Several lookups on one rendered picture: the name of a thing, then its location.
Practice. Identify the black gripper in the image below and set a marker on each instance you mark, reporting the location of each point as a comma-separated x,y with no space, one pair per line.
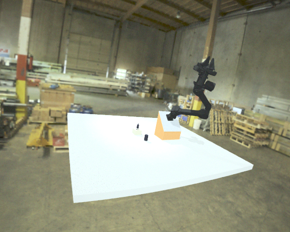
208,67

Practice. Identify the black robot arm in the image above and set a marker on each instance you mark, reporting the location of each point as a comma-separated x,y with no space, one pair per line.
198,89

